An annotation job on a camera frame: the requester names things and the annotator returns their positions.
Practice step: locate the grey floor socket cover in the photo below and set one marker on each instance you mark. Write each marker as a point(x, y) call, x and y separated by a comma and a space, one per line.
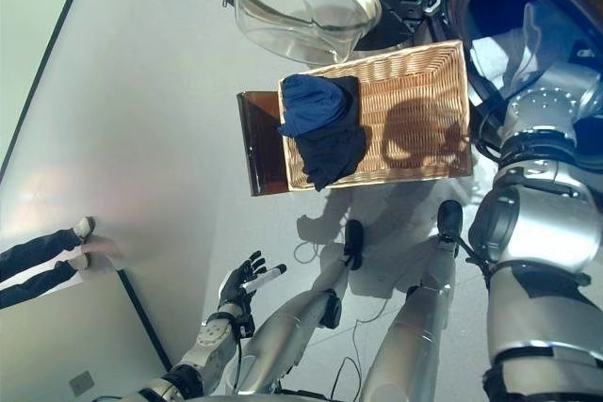
point(81, 383)

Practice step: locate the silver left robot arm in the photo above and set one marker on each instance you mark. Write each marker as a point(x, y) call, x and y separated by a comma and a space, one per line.
point(212, 336)

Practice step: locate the brown stool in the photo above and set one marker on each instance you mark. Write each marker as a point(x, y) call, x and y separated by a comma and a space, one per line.
point(259, 148)

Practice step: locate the silver robot leg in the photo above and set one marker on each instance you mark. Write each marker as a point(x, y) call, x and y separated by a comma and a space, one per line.
point(414, 341)
point(292, 322)

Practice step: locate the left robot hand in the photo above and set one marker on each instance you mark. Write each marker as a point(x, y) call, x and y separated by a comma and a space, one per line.
point(235, 289)

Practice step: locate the white garment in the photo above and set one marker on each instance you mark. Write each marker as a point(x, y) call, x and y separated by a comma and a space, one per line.
point(499, 58)

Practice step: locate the black garment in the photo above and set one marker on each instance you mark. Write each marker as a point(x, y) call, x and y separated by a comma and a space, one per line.
point(334, 152)

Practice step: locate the blue garment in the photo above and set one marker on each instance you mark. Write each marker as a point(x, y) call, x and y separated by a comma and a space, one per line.
point(311, 105)

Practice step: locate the person in dark trousers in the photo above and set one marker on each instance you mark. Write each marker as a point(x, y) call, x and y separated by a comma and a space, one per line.
point(33, 251)

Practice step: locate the dark grey washing machine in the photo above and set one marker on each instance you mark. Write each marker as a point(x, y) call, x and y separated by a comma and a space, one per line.
point(494, 20)

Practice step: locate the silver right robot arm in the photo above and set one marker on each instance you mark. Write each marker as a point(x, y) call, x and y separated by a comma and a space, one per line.
point(542, 232)

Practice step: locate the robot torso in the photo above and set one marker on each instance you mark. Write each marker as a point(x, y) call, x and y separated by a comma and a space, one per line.
point(264, 397)

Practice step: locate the round glass washer door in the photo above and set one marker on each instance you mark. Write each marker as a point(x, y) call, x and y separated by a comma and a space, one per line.
point(301, 6)

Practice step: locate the silver right robot leg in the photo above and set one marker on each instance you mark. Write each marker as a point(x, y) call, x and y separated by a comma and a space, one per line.
point(414, 341)

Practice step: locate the rectangular wicker basket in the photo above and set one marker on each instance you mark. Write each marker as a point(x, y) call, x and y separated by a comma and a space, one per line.
point(414, 91)

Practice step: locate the silver left robot leg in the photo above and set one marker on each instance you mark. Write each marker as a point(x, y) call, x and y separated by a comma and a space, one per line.
point(292, 322)

